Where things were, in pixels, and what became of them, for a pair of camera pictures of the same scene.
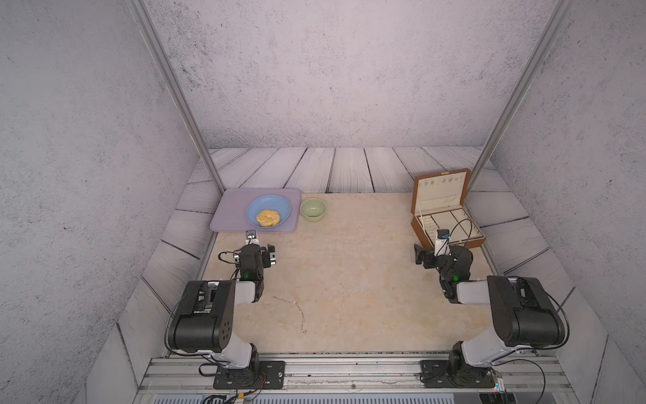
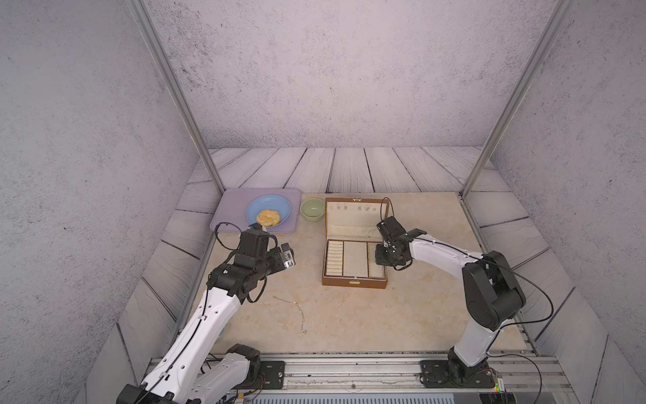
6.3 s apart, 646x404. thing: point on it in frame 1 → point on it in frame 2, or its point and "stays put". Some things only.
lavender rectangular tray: [230, 214] stays put
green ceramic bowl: [313, 209] stays put
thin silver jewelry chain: [303, 331] stays put
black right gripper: [420, 256] → [378, 259]
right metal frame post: [548, 38] stays put
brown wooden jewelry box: [438, 203] → [352, 236]
